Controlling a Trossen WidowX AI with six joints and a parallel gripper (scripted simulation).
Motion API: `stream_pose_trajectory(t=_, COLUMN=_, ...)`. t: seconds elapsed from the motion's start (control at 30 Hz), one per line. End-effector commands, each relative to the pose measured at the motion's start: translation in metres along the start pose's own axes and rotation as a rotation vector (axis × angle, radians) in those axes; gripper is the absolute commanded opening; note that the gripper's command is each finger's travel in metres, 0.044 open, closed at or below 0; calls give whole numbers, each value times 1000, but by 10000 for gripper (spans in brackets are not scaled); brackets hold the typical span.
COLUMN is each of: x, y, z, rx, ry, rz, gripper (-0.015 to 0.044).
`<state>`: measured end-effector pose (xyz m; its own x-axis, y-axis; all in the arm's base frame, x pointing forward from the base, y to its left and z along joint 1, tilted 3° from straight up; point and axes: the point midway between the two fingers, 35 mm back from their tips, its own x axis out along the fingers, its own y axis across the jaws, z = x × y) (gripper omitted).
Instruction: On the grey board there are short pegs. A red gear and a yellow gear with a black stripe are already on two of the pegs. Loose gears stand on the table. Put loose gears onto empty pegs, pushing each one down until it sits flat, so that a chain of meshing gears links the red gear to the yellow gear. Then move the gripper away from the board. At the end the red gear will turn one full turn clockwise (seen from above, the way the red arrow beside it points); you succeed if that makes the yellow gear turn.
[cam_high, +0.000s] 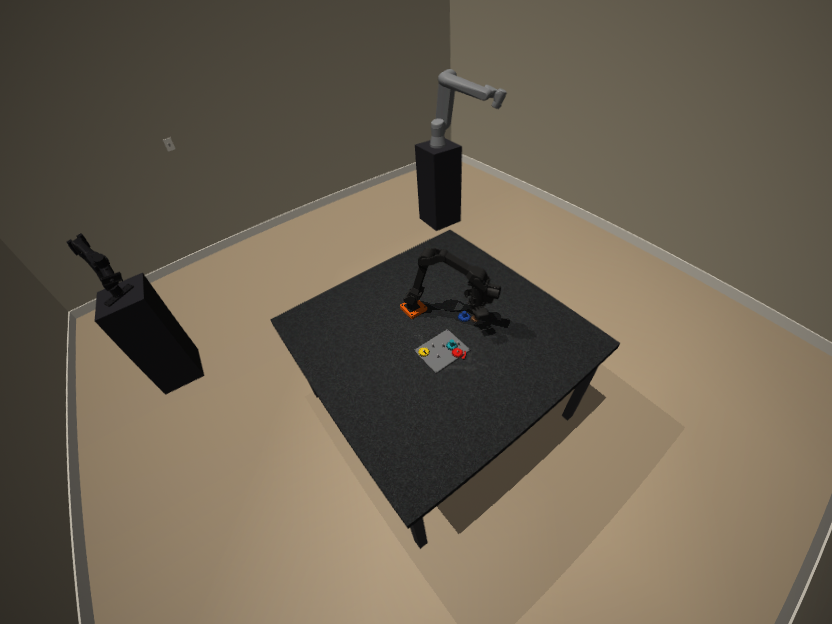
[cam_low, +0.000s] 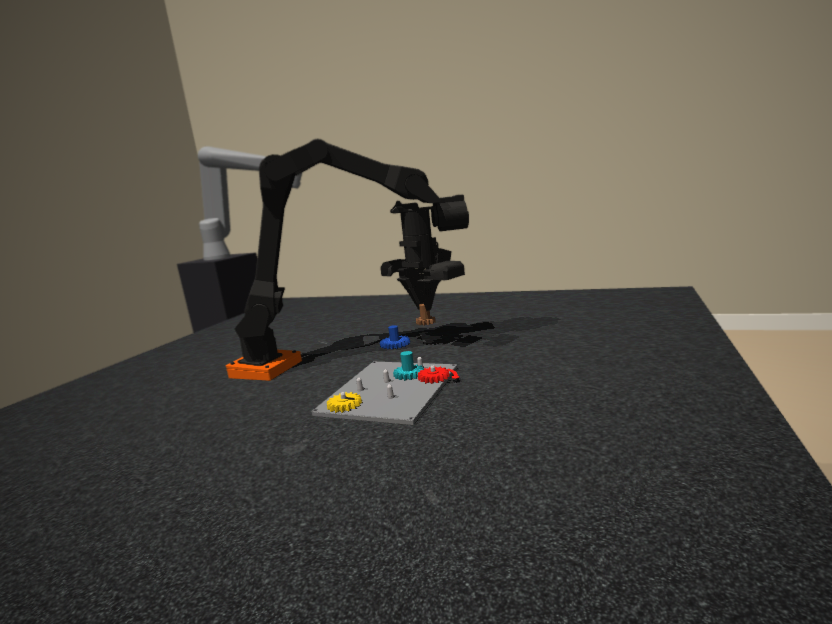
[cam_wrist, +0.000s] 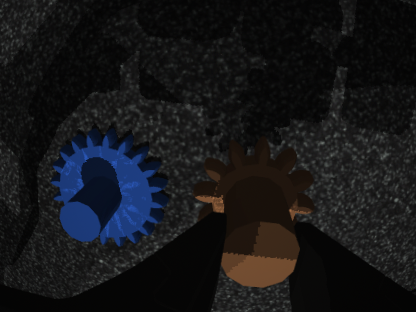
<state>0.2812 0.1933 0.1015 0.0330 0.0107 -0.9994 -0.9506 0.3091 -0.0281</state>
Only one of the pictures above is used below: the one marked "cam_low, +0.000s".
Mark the red gear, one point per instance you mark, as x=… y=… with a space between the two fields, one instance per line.
x=439 y=375

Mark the teal gear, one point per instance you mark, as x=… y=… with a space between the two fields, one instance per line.
x=408 y=370

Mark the dark brown gear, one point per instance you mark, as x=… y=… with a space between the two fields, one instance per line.
x=425 y=318

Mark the dark blue gear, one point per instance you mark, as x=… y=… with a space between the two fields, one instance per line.
x=394 y=341

